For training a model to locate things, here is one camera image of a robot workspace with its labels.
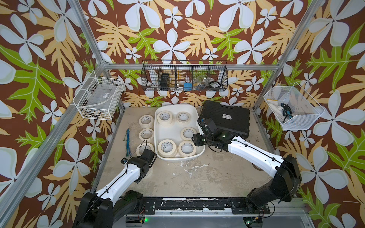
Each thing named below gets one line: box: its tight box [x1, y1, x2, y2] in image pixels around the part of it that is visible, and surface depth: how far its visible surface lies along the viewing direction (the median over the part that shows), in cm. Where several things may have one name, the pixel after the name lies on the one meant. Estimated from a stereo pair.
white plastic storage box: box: [153, 104, 206, 162], surface depth 105 cm
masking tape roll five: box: [176, 111, 191, 123], surface depth 114 cm
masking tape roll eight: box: [157, 139, 178, 159], surface depth 91 cm
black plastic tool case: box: [200, 100, 250, 139], surface depth 107 cm
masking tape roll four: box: [156, 110, 173, 125], surface depth 109 cm
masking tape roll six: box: [178, 140, 197, 158], surface depth 90 cm
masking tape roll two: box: [138, 114, 154, 129], surface depth 112 cm
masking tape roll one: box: [138, 128, 155, 143], surface depth 103 cm
